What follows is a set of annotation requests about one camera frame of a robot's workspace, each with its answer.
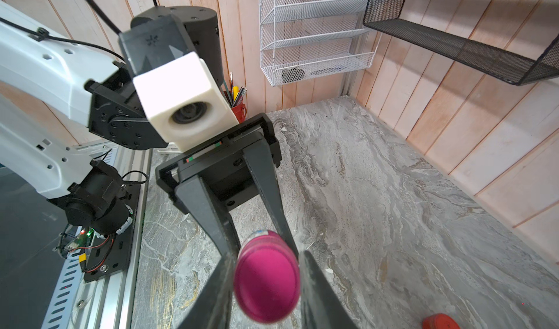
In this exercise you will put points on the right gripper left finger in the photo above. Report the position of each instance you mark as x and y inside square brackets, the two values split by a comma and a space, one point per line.
[212, 309]

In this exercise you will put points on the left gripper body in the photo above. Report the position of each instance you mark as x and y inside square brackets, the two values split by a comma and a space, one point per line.
[236, 165]

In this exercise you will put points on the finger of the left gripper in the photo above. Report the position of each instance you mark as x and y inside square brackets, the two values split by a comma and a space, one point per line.
[259, 161]
[194, 197]

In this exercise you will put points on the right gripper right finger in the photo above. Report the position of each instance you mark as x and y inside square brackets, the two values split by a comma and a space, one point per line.
[320, 307]

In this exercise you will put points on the red paint jar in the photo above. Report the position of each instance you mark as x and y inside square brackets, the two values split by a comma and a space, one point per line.
[439, 321]

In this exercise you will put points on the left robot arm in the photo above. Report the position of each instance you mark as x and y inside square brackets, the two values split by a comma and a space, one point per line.
[90, 88]

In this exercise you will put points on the red pencil cup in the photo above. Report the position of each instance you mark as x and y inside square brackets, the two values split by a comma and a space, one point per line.
[240, 112]

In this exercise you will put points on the bundle of pencils and pens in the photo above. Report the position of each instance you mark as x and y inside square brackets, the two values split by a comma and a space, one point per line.
[235, 95]

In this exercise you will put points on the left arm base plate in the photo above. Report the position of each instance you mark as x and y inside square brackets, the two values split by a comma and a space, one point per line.
[109, 237]

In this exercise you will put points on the white wire shelf rack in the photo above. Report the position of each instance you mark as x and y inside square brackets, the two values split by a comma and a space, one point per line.
[307, 39]

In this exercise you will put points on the black mesh wall basket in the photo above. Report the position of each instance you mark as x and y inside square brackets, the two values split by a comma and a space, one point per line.
[515, 41]

